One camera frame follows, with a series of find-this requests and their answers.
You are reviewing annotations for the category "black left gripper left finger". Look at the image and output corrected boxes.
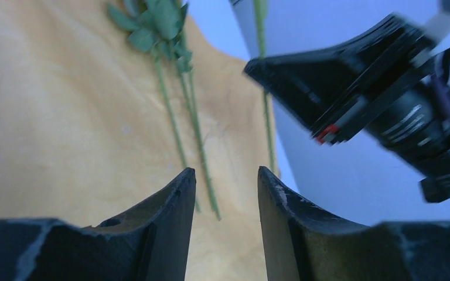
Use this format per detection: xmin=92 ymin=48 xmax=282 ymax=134
xmin=0 ymin=168 xmax=196 ymax=280

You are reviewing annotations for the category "pink artificial flower bouquet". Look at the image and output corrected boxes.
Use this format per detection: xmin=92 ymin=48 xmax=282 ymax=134
xmin=106 ymin=0 xmax=221 ymax=220

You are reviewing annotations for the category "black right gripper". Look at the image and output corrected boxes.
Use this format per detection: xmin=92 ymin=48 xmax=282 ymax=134
xmin=244 ymin=15 xmax=450 ymax=203

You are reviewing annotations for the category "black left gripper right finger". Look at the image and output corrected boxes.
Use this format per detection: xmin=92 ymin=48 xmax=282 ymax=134
xmin=257 ymin=166 xmax=450 ymax=280

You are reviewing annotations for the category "single artificial flower stem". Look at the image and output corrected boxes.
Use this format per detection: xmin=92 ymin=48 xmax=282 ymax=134
xmin=253 ymin=0 xmax=277 ymax=173

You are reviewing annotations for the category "orange wrapping paper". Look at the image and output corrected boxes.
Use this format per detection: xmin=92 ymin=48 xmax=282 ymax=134
xmin=0 ymin=1 xmax=268 ymax=280

